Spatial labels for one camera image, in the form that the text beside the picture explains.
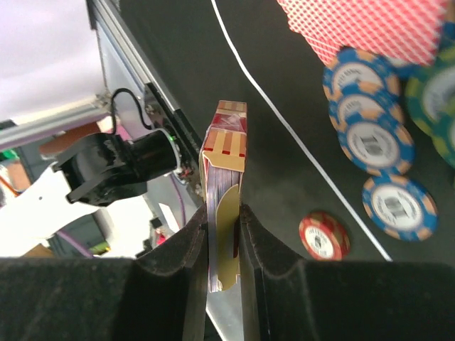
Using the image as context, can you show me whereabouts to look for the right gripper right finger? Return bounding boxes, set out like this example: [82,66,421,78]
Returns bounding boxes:
[240,205,454,340]

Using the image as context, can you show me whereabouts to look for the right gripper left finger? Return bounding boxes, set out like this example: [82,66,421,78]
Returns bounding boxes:
[1,207,208,340]

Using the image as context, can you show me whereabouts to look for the red poker chip stack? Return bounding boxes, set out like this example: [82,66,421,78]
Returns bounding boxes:
[299,211,350,261]

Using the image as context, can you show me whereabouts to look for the red playing card deck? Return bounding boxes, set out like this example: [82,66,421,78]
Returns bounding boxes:
[199,100,247,293]

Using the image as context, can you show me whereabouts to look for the spread blue white chips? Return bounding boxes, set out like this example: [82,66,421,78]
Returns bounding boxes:
[323,48,438,242]

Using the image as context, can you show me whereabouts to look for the spread green chips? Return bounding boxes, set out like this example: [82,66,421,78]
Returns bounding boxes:
[403,21,455,170]

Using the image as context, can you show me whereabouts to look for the red cards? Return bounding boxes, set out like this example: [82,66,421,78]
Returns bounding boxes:
[278,1,453,65]

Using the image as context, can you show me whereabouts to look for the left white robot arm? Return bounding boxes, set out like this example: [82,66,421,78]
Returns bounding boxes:
[1,129,180,257]

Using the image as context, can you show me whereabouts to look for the black poker table mat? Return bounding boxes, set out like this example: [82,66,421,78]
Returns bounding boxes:
[119,1,454,264]

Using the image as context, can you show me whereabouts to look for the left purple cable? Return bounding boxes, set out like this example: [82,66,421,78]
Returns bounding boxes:
[56,173,188,259]

